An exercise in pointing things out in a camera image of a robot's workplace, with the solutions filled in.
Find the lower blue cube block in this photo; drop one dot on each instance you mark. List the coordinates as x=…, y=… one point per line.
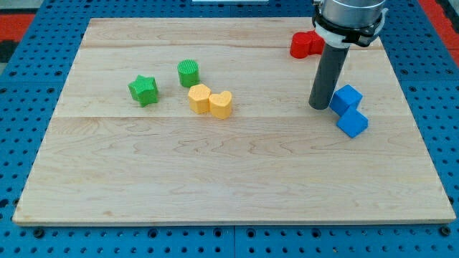
x=352, y=122

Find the upper blue cube block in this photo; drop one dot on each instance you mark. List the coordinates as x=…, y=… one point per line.
x=345, y=98

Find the yellow hexagon block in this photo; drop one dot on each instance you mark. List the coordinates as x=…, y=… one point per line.
x=199, y=98

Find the blue cube block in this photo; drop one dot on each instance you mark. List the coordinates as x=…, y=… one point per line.
x=352, y=122
x=345, y=98

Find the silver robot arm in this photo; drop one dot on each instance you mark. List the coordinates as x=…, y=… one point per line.
x=350, y=13

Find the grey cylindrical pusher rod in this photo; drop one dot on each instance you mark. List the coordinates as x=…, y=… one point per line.
x=327, y=74

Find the green star block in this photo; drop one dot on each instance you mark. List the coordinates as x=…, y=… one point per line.
x=144, y=90

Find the light wooden board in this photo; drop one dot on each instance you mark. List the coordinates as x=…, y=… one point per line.
x=107, y=161

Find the yellow heart block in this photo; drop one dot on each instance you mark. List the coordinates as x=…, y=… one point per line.
x=220, y=105

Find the green cylinder block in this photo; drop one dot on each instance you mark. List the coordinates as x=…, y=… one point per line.
x=188, y=71

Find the red moon block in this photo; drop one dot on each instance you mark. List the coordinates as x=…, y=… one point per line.
x=307, y=43

